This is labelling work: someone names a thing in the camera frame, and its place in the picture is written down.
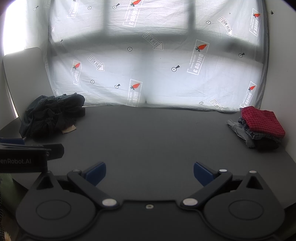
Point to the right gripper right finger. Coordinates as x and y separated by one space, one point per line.
212 182

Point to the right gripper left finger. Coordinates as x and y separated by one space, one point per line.
86 181

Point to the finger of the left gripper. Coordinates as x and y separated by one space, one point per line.
54 151

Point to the blue denim jeans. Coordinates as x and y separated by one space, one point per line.
42 119

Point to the tan paper tag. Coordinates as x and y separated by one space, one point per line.
69 129

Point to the black crumpled garment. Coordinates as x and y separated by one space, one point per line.
72 108

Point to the grey folded garment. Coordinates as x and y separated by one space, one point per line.
240 132

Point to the dark plaid folded garment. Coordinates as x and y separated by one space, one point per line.
261 141

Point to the white board panel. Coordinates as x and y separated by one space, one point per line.
26 77

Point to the red checkered folded garment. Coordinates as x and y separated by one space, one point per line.
262 121

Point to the white printed backdrop sheet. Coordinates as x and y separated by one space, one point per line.
163 54

